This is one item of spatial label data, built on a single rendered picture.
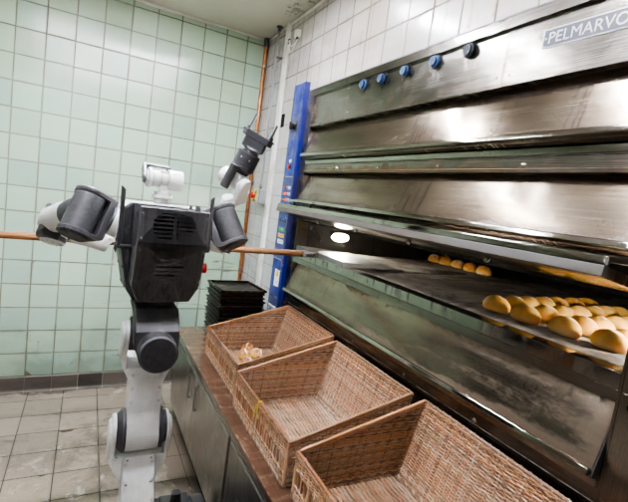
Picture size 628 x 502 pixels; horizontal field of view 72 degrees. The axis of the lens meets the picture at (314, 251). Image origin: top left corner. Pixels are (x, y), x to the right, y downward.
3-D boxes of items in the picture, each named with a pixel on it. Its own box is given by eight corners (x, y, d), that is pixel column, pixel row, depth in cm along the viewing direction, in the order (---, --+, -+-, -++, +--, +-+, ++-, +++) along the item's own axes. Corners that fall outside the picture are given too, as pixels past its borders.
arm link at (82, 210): (77, 240, 135) (97, 235, 127) (47, 227, 129) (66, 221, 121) (91, 208, 140) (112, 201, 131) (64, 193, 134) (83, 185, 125)
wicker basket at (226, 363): (284, 349, 260) (290, 304, 257) (329, 390, 211) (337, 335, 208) (202, 352, 238) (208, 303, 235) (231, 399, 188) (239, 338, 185)
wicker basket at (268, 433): (330, 394, 206) (338, 339, 203) (405, 465, 156) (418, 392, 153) (229, 404, 183) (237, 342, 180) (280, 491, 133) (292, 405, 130)
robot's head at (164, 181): (181, 198, 142) (184, 171, 141) (150, 195, 137) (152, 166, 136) (176, 197, 148) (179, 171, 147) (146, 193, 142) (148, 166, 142)
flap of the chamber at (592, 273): (275, 209, 247) (305, 220, 256) (601, 276, 89) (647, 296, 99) (276, 205, 247) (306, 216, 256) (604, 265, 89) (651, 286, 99)
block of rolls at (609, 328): (577, 308, 182) (580, 295, 182) (724, 348, 140) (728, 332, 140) (474, 306, 154) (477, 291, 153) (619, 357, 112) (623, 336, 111)
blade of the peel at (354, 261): (342, 267, 206) (343, 261, 206) (295, 249, 255) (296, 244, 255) (403, 270, 223) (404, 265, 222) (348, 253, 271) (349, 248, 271)
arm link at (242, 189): (253, 179, 167) (244, 208, 174) (236, 167, 169) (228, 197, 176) (242, 182, 161) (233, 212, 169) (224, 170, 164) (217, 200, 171)
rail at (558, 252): (276, 205, 247) (279, 206, 247) (604, 265, 89) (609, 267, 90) (277, 202, 247) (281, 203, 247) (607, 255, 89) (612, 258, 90)
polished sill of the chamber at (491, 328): (302, 256, 260) (303, 249, 259) (632, 387, 101) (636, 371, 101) (293, 255, 257) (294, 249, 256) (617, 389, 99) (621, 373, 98)
